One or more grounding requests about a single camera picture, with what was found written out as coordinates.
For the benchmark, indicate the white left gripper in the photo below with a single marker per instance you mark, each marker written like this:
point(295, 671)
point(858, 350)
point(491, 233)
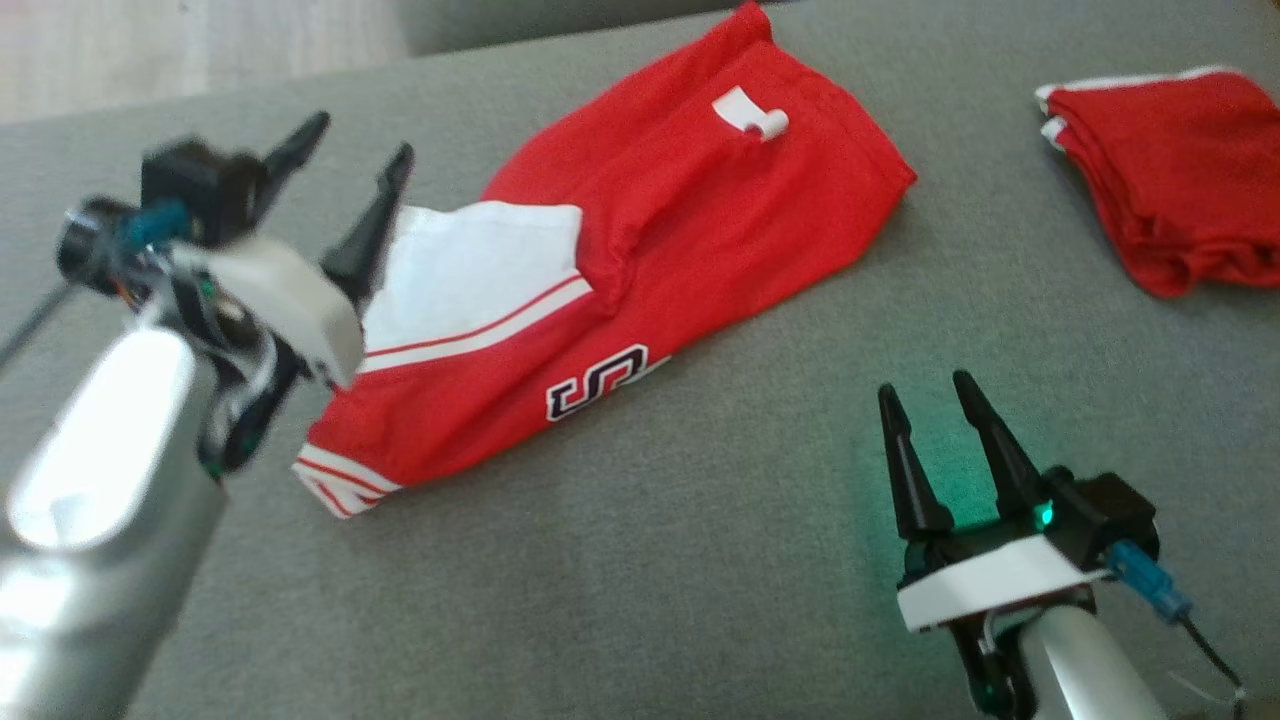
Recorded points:
point(290, 300)

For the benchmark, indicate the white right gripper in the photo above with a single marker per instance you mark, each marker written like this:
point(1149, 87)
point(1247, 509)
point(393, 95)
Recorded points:
point(990, 580)

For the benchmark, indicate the red jersey shorts with number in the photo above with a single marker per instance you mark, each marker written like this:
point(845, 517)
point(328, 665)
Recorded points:
point(680, 220)

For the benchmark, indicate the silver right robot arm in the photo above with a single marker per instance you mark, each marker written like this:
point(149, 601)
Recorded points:
point(1085, 670)

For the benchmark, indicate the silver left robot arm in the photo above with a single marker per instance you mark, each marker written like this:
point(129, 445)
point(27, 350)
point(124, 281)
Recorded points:
point(90, 500)

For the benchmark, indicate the folded red garment white trim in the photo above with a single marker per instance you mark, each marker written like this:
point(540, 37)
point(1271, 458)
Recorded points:
point(1190, 170)

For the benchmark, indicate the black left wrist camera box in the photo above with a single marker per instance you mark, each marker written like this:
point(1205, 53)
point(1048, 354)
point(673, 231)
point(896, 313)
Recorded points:
point(205, 185)

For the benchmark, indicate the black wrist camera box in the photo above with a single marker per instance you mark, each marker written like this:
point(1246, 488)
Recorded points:
point(1110, 510)
point(205, 185)

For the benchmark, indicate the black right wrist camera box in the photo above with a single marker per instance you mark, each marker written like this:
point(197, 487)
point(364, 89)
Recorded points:
point(1110, 510)

